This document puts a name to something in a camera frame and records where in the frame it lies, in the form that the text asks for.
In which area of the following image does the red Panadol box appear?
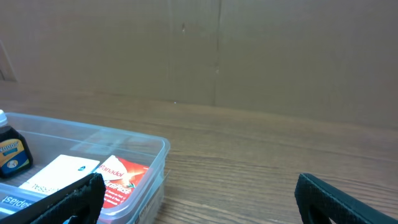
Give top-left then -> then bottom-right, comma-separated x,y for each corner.
95,155 -> 149,208

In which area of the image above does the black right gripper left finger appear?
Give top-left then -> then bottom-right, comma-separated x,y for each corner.
1,173 -> 106,224

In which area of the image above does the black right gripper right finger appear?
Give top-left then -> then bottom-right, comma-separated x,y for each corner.
295,173 -> 397,224

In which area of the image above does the dark bottle white cap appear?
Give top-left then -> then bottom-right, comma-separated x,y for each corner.
1,110 -> 33,179

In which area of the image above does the clear plastic container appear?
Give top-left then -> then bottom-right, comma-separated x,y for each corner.
1,113 -> 170,223

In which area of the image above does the white and navy box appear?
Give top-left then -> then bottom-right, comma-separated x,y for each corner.
19,154 -> 100,195

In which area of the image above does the blue medicine box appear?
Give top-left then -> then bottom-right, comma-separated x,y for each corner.
1,195 -> 34,215

